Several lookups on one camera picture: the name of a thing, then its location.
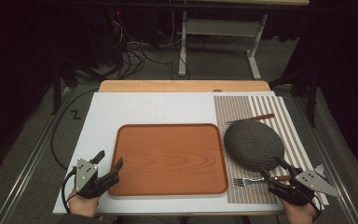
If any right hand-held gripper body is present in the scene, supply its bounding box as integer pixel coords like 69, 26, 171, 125
268, 169, 343, 207

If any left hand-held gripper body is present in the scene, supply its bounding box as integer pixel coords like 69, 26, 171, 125
74, 158, 120, 200

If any fork with wooden handle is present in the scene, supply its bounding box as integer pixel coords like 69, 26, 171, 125
232, 175, 293, 188

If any dark grey textured plate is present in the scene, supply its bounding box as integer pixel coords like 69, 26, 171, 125
223, 119, 285, 173

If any brown wooden tray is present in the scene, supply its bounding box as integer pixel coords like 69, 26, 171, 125
107, 122, 229, 197

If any knife with wooden handle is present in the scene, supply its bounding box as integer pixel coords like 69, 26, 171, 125
226, 113, 276, 125

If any person's left hand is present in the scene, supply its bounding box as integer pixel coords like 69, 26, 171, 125
67, 189, 102, 218

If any person's right hand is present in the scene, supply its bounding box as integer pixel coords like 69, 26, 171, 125
281, 199, 320, 224

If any small white scrap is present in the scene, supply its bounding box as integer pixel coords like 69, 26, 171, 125
314, 163, 326, 178

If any white board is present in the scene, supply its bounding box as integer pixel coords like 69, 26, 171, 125
52, 91, 325, 216

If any black metal stand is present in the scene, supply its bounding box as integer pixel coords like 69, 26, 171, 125
268, 66, 320, 128
50, 59, 78, 116

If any striped placemat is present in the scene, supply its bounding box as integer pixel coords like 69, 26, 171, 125
213, 94, 330, 205

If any right hand-held gripper cable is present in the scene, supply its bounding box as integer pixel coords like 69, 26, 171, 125
307, 191, 324, 216

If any hand-held gripper cable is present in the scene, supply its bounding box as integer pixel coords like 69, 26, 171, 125
61, 167, 77, 215
307, 191, 324, 216

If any metal floor rail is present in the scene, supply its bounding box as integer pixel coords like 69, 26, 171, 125
0, 87, 76, 224
293, 96, 358, 224

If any left hand-held gripper cable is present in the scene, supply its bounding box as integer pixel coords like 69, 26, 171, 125
61, 167, 77, 215

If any long black floor cable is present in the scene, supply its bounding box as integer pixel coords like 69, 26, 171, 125
49, 88, 99, 172

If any bundle of cables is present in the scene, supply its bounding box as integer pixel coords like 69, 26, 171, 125
105, 18, 190, 80

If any white metal desk frame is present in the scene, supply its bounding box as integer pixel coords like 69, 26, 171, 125
177, 10, 269, 80

